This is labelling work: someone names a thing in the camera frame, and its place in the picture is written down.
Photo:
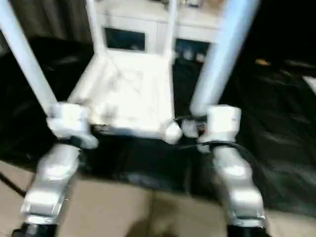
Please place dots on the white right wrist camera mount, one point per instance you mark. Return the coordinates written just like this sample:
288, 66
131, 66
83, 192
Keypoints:
222, 121

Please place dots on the flat white board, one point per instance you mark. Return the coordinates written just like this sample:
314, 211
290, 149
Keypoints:
311, 82

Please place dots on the black work mat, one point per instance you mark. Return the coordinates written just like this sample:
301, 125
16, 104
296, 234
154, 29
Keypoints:
271, 111

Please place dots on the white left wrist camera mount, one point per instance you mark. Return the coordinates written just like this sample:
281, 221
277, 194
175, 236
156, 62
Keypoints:
70, 121

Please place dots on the grey curtain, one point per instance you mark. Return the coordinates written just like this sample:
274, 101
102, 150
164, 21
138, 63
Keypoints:
54, 19

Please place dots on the white plastic table top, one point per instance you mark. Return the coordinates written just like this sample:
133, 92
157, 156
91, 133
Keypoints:
128, 93

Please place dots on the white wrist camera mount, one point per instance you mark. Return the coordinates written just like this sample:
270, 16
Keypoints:
222, 121
70, 121

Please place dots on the white cabinet with openings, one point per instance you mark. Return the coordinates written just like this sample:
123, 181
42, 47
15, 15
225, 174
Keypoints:
148, 22

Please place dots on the black folding stand leg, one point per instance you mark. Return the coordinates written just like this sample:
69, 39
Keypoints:
12, 184

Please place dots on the small tan box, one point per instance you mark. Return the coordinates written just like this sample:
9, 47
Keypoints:
263, 61

